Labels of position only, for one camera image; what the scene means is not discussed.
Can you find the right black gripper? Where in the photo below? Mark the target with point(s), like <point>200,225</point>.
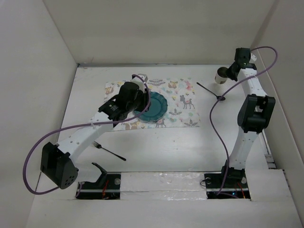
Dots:
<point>230,73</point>

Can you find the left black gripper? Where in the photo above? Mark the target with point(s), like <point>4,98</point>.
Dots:
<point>144,98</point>

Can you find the teal ceramic plate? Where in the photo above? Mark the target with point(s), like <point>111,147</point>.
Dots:
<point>157,110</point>

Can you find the black metal spoon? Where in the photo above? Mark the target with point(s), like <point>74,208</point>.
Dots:
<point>220,98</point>

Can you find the floral animal print napkin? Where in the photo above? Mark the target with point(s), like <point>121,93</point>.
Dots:
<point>182,106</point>

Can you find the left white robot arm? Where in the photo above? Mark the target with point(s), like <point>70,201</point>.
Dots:
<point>59,161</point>

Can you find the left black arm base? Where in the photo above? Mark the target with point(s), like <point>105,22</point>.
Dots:
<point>107,186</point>

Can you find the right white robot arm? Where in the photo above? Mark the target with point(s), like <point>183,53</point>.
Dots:
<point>255,113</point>

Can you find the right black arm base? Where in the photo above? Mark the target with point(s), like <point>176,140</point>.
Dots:
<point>232,186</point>

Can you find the black metal fork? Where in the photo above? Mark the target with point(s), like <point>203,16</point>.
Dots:
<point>99,146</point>

